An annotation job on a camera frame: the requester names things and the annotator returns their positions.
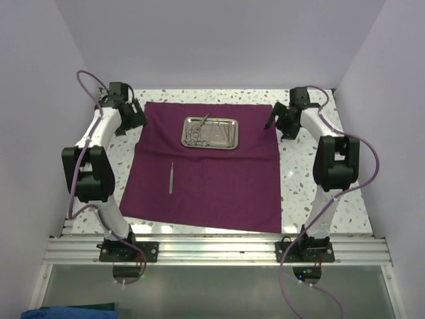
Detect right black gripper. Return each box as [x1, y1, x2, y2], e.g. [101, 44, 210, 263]
[265, 102, 299, 140]

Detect purple surgical cloth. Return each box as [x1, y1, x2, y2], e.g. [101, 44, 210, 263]
[120, 102, 281, 233]

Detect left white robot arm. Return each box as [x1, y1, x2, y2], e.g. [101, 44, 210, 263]
[61, 82, 147, 263]

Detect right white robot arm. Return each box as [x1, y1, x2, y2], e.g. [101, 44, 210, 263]
[264, 87, 360, 263]

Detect steel scissors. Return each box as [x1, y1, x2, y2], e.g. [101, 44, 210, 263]
[183, 129, 203, 147]

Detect steel instrument tray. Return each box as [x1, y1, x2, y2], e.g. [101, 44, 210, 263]
[181, 116, 239, 150]

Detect green cloth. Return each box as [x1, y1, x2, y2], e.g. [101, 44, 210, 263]
[41, 302, 116, 311]

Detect blue cloth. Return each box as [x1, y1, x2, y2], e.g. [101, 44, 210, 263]
[21, 306, 119, 319]

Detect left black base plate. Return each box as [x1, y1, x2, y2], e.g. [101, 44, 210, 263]
[97, 241, 159, 263]

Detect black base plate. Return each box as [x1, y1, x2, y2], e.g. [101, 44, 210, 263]
[97, 241, 159, 263]
[274, 235, 335, 263]

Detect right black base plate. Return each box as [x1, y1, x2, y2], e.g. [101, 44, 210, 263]
[274, 235, 335, 263]

